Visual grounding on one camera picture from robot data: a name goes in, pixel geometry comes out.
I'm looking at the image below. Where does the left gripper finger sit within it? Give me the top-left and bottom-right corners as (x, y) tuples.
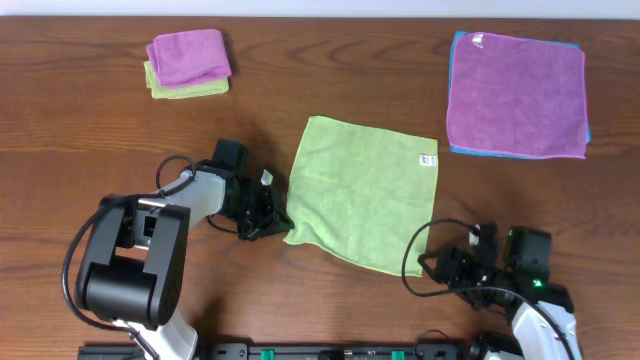
(268, 186), (295, 231)
(238, 223), (288, 241)

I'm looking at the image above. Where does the green microfiber cloth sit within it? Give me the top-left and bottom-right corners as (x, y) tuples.
(284, 116), (438, 277)

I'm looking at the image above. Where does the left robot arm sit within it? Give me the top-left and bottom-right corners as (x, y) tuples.
(61, 139), (295, 359)

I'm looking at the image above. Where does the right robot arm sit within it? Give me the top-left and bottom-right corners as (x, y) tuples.
(410, 219), (582, 360)

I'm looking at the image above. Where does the folded green cloth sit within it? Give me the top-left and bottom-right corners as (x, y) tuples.
(143, 61), (230, 100)

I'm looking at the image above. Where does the folded purple cloth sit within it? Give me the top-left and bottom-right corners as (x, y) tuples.
(146, 29), (232, 88)

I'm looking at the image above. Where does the flat purple cloth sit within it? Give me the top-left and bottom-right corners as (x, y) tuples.
(445, 31), (589, 161)

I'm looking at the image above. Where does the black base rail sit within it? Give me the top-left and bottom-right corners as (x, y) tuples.
(77, 341), (526, 360)

